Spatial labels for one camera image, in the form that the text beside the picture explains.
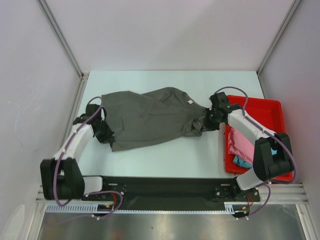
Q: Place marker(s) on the right cable duct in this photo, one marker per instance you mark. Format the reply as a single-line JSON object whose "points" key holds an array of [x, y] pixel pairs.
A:
{"points": [[239, 207]]}

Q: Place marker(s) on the dark grey t shirt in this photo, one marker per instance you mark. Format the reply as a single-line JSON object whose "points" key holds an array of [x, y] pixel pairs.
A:
{"points": [[152, 118]]}

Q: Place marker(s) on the pink t shirt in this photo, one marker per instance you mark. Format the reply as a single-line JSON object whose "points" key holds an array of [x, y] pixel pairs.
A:
{"points": [[240, 146]]}

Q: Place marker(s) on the left aluminium corner post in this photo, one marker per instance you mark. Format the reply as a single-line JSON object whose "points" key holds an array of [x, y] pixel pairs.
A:
{"points": [[54, 25]]}

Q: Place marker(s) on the aluminium corner post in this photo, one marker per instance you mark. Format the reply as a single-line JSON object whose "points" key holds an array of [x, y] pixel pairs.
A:
{"points": [[54, 25], [279, 34]]}

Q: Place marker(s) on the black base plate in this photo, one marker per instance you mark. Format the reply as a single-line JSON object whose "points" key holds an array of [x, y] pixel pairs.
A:
{"points": [[173, 194]]}

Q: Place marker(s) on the right aluminium corner post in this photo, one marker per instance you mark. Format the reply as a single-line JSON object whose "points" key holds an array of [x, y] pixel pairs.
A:
{"points": [[279, 34]]}

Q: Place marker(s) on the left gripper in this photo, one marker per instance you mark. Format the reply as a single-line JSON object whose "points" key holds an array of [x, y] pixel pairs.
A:
{"points": [[108, 138]]}

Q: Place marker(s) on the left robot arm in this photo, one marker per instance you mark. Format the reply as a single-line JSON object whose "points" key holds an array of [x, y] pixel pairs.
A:
{"points": [[61, 176]]}

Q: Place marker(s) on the left cable duct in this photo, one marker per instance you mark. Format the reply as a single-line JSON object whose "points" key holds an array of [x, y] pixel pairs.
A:
{"points": [[81, 208]]}

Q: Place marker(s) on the cable duct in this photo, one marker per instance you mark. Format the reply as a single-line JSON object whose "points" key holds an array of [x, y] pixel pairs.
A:
{"points": [[239, 207], [81, 208]]}

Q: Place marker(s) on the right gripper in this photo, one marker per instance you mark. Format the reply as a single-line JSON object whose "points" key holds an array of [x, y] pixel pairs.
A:
{"points": [[207, 126]]}

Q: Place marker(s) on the red plastic bin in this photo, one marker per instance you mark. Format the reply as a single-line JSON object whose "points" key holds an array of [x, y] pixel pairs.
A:
{"points": [[265, 111]]}

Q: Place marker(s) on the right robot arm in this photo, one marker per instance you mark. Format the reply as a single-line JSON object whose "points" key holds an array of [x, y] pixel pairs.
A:
{"points": [[272, 151]]}

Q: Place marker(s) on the blue t shirt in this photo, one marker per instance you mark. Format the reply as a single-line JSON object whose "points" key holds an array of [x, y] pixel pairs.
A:
{"points": [[242, 162]]}

